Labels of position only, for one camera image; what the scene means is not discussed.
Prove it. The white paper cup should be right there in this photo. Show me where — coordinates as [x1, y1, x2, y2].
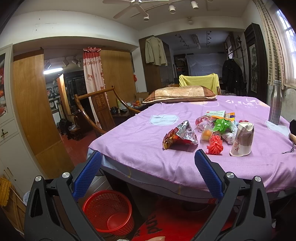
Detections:
[229, 122, 255, 157]

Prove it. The red floor mat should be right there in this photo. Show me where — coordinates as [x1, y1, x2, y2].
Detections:
[132, 199, 232, 241]

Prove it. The cardboard box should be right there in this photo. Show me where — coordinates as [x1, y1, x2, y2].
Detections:
[135, 91, 149, 102]

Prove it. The yellow fringed cloth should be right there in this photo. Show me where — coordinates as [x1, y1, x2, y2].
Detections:
[0, 177, 12, 207]

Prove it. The white cabinet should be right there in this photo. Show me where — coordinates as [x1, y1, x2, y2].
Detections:
[0, 44, 44, 197]

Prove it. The red spiky plastic toy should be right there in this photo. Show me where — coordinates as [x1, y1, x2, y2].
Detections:
[206, 135, 224, 155]

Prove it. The black table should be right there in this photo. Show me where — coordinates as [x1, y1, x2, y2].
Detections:
[99, 158, 218, 209]

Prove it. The wide wooden wall panel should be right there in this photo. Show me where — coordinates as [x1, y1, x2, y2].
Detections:
[13, 49, 75, 179]

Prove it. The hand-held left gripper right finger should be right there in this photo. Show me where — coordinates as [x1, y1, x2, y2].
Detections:
[192, 149, 272, 241]

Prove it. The purple bed sheet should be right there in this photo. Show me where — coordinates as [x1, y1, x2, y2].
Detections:
[88, 95, 296, 194]

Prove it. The white ceiling fan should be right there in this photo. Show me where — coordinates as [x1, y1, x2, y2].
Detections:
[103, 0, 169, 19]

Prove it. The dark framed painting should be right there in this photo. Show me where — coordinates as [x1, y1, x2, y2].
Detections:
[244, 23, 269, 102]

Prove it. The white plastic wrapper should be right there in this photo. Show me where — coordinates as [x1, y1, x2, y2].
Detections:
[221, 130, 238, 144]

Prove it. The clear plastic bag with red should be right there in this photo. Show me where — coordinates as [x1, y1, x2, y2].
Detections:
[195, 115, 216, 133]

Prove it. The foil chip bag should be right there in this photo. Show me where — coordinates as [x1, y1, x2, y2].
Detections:
[162, 120, 199, 151]

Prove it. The white draped sheet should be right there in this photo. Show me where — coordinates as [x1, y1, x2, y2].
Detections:
[186, 53, 226, 76]

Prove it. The brown patterned pillow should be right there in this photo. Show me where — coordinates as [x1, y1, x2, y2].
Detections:
[142, 85, 217, 103]

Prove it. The narrow wooden wall panel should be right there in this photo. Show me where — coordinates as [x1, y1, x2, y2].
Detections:
[99, 49, 137, 109]

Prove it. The curved wooden chair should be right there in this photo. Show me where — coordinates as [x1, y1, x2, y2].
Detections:
[74, 86, 141, 137]

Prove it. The dark wooden wardrobe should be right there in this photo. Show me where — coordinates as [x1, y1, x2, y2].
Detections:
[139, 37, 174, 93]

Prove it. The beige hanging jacket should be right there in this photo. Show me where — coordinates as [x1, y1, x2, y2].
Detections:
[145, 36, 167, 66]

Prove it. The fluorescent tube light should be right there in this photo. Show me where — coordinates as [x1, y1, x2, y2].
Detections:
[43, 67, 64, 75]

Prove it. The floral pink curtain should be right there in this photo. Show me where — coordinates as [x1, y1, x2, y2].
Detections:
[83, 47, 109, 130]

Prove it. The window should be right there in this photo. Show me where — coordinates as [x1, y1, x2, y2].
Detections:
[275, 0, 296, 84]

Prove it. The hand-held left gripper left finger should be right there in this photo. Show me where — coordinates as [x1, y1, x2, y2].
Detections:
[24, 151, 104, 241]

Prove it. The striped window curtain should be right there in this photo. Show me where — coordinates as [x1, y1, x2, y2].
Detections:
[254, 0, 287, 88]

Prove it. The clear jelly cup with orange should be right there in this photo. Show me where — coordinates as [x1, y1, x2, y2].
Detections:
[200, 125, 213, 141]

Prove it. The wooden crate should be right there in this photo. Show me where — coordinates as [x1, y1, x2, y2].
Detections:
[0, 185, 27, 234]

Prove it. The black hanging coat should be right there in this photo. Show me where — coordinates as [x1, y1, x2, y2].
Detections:
[222, 59, 244, 95]

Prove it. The dark wooden display cabinet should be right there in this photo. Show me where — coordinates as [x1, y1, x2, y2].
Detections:
[63, 71, 87, 98]

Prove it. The steel water bottle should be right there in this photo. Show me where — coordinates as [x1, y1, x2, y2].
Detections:
[268, 80, 283, 126]

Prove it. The red plastic mesh basket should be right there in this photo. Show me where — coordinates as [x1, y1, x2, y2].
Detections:
[83, 190, 134, 236]

